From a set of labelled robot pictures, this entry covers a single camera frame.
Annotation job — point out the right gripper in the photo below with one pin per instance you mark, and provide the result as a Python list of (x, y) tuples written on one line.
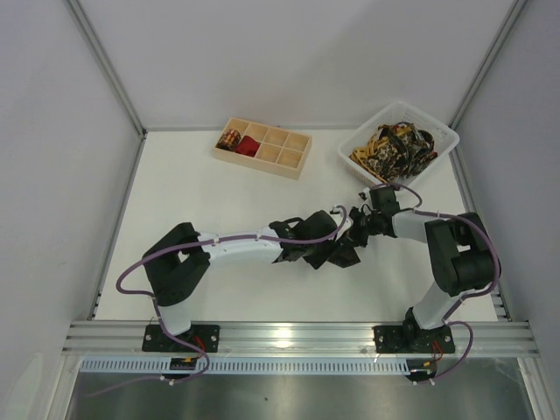
[(362, 225)]

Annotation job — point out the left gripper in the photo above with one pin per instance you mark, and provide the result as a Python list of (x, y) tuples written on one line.
[(332, 250)]

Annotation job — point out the white plastic basket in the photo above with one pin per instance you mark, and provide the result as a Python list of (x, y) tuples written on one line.
[(445, 140)]

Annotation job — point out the wooden compartment box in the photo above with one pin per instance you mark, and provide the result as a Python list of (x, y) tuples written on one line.
[(282, 152)]

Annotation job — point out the brown blue-flowered tie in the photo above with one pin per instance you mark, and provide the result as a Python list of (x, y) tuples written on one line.
[(342, 253)]

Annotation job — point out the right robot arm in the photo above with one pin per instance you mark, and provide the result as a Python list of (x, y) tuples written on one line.
[(463, 261)]

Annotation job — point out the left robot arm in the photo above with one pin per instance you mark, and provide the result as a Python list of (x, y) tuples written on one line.
[(175, 265)]

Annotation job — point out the yellow patterned tie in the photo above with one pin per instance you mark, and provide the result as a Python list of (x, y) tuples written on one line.
[(387, 153)]

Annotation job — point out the rolled red tie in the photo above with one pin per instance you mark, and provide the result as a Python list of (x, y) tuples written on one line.
[(248, 147)]

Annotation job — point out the rolled brown patterned tie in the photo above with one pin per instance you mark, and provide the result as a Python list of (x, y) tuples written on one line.
[(229, 140)]

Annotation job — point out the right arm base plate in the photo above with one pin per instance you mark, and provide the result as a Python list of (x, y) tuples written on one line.
[(407, 339)]

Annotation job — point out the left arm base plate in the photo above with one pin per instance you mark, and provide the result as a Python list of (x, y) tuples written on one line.
[(202, 336)]

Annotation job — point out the white slotted cable duct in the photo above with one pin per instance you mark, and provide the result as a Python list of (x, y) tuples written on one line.
[(244, 365)]

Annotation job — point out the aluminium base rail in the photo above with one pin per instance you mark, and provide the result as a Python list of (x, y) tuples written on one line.
[(479, 339)]

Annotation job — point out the right aluminium frame post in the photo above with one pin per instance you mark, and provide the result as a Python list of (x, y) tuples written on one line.
[(507, 25)]

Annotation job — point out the aluminium frame post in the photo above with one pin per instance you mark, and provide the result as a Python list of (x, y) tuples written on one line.
[(89, 34), (507, 25)]

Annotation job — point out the left aluminium frame post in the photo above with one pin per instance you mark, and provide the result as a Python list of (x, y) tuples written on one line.
[(89, 34)]

